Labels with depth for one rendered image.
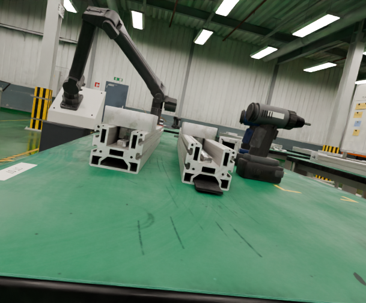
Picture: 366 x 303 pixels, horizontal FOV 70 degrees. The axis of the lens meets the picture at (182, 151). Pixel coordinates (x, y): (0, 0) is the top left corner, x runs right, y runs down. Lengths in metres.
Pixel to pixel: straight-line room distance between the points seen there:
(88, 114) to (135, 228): 1.19
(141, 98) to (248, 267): 12.08
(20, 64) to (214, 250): 13.29
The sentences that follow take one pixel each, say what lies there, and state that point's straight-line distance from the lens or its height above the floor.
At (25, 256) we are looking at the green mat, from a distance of 0.24.
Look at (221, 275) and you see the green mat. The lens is 0.24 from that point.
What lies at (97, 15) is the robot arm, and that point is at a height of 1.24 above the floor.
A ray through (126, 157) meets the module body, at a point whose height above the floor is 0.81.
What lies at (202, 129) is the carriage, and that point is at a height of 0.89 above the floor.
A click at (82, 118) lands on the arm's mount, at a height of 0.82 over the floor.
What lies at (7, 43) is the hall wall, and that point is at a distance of 13.79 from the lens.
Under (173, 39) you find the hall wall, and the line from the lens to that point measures 12.79.
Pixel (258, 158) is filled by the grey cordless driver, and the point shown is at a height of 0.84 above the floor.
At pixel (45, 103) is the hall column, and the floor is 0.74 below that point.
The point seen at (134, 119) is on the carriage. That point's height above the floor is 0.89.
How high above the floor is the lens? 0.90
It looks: 6 degrees down
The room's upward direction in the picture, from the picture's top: 11 degrees clockwise
